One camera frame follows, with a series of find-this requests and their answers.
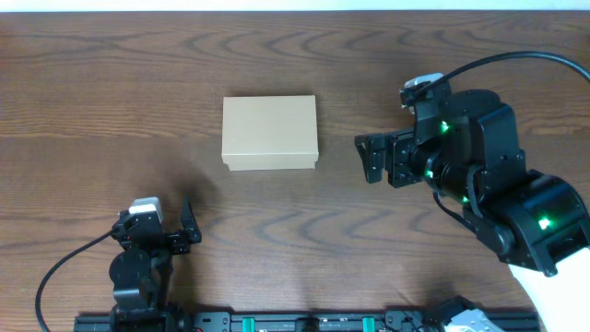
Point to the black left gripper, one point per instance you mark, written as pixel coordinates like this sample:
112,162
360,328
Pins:
177,241

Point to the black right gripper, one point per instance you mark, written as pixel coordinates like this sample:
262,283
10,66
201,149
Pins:
397,160

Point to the brown cardboard box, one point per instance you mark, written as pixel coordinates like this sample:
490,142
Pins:
270,133

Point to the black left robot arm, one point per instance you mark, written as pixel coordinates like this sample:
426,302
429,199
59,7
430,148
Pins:
141,273

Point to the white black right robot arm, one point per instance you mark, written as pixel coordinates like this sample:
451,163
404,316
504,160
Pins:
465,146

